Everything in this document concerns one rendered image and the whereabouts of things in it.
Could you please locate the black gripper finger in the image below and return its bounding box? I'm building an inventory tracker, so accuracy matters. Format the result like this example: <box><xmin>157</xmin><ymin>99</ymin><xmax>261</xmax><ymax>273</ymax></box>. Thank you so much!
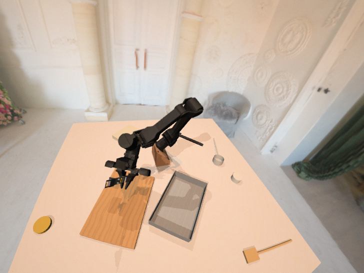
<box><xmin>125</xmin><ymin>173</ymin><xmax>139</xmax><ymax>190</ymax></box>
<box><xmin>115</xmin><ymin>170</ymin><xmax>127</xmax><ymax>189</ymax></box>

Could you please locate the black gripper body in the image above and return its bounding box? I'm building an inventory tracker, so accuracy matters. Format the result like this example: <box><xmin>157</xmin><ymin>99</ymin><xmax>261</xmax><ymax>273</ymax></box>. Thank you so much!
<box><xmin>105</xmin><ymin>150</ymin><xmax>151</xmax><ymax>177</ymax></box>

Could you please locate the orange flat round disc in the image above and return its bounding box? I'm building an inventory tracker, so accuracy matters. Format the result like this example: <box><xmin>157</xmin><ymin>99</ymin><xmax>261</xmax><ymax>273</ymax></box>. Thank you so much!
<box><xmin>33</xmin><ymin>216</ymin><xmax>52</xmax><ymax>234</ymax></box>

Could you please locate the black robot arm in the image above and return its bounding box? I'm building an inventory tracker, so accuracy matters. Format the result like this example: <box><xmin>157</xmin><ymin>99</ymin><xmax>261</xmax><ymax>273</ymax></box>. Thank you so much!
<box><xmin>115</xmin><ymin>97</ymin><xmax>204</xmax><ymax>171</ymax></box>

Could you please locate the dark grey rectangular tin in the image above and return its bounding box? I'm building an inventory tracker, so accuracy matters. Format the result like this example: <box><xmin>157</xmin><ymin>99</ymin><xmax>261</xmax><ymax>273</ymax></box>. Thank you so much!
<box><xmin>148</xmin><ymin>170</ymin><xmax>208</xmax><ymax>243</ymax></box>

